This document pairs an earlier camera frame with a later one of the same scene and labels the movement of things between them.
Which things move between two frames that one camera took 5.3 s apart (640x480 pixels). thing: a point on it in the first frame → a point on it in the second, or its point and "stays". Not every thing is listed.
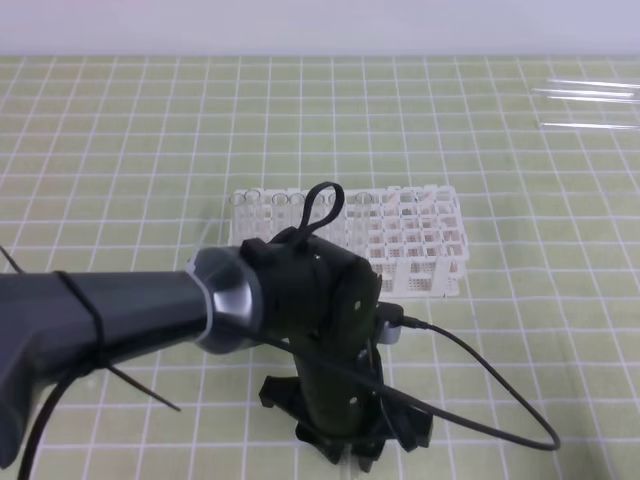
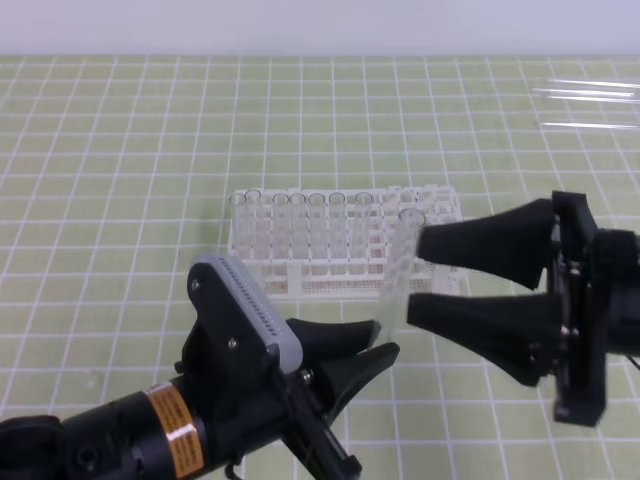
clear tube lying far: (596, 83) stays
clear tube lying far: (587, 125) stays
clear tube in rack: (253, 215) stays
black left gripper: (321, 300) → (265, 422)
